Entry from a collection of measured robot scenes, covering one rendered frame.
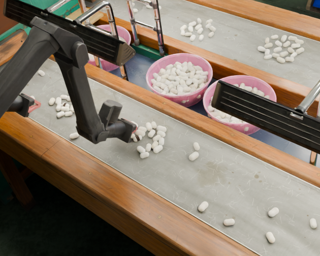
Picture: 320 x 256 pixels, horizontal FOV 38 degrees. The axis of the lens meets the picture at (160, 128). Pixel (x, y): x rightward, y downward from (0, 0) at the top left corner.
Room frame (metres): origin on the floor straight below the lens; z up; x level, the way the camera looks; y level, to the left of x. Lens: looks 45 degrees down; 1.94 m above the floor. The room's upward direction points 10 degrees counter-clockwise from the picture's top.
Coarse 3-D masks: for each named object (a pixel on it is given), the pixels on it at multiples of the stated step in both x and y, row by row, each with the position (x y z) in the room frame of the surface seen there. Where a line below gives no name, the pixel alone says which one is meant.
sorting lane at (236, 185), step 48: (48, 96) 1.48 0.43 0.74; (96, 96) 1.43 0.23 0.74; (96, 144) 1.16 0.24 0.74; (144, 144) 1.12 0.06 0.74; (192, 144) 1.08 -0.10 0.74; (192, 192) 0.88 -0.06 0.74; (240, 192) 0.84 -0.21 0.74; (288, 192) 0.81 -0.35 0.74; (240, 240) 0.68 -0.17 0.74; (288, 240) 0.65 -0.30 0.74
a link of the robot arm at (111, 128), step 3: (108, 123) 1.10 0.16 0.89; (111, 123) 1.10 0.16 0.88; (108, 126) 1.08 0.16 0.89; (111, 126) 1.09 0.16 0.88; (114, 126) 1.10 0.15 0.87; (108, 129) 1.07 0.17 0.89; (111, 129) 1.08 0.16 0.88; (114, 129) 1.09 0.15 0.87; (111, 132) 1.08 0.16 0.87; (114, 132) 1.08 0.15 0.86; (108, 135) 1.07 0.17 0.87; (111, 135) 1.08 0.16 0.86
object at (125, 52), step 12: (12, 0) 1.62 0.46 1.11; (12, 12) 1.60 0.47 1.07; (24, 12) 1.56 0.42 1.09; (36, 12) 1.52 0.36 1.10; (48, 12) 1.48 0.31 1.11; (24, 24) 1.54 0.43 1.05; (60, 24) 1.41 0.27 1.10; (84, 36) 1.33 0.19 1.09; (96, 36) 1.29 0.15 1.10; (108, 36) 1.27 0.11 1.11; (96, 48) 1.27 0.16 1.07; (108, 48) 1.24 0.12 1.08; (120, 48) 1.21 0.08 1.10; (132, 48) 1.23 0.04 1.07; (108, 60) 1.22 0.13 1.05; (120, 60) 1.19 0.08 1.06
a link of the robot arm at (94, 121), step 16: (80, 48) 0.95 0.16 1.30; (64, 64) 0.97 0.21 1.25; (80, 64) 0.95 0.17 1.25; (64, 80) 1.00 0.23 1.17; (80, 80) 0.99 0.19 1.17; (80, 96) 0.99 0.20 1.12; (80, 112) 1.00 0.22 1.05; (96, 112) 1.03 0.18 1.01; (80, 128) 1.03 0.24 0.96; (96, 128) 1.02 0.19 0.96
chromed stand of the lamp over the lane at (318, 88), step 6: (318, 84) 0.86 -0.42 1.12; (312, 90) 0.85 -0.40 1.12; (318, 90) 0.84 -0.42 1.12; (306, 96) 0.83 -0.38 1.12; (312, 96) 0.83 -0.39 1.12; (306, 102) 0.81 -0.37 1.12; (312, 102) 0.81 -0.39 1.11; (294, 108) 0.81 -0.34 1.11; (300, 108) 0.79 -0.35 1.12; (306, 108) 0.79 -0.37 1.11; (318, 108) 0.90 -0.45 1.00; (294, 114) 0.79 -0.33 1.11; (318, 114) 0.89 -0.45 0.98; (300, 120) 0.77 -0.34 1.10; (312, 156) 0.89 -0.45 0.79; (312, 162) 0.89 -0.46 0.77
